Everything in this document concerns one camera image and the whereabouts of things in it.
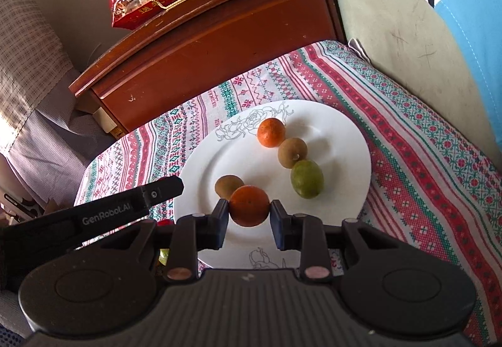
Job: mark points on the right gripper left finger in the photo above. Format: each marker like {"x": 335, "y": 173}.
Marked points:
{"x": 190, "y": 235}

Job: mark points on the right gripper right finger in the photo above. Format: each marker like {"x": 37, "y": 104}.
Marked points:
{"x": 305, "y": 234}

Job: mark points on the green fruit back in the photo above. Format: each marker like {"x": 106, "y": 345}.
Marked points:
{"x": 163, "y": 256}

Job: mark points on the green fruit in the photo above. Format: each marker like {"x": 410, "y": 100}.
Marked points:
{"x": 163, "y": 256}
{"x": 307, "y": 179}

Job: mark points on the green fruit front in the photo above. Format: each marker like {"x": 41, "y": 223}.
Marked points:
{"x": 307, "y": 179}

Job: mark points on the kiwi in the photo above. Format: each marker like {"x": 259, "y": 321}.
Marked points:
{"x": 226, "y": 185}
{"x": 291, "y": 151}

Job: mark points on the orange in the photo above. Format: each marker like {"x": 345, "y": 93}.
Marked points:
{"x": 271, "y": 132}
{"x": 249, "y": 206}

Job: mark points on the red tomato front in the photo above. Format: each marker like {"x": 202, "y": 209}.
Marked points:
{"x": 162, "y": 223}

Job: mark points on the white floral plate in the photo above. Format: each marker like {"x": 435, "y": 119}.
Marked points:
{"x": 334, "y": 143}

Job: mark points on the grey checked curtain cloth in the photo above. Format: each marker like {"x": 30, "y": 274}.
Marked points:
{"x": 45, "y": 140}

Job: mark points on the patterned tablecloth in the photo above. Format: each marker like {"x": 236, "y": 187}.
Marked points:
{"x": 386, "y": 158}

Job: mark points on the cardboard box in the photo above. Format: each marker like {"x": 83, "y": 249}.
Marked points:
{"x": 88, "y": 104}

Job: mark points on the beige sofa cushion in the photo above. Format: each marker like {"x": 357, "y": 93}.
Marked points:
{"x": 410, "y": 42}

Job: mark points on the wooden cabinet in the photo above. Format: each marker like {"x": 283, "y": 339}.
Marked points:
{"x": 197, "y": 45}

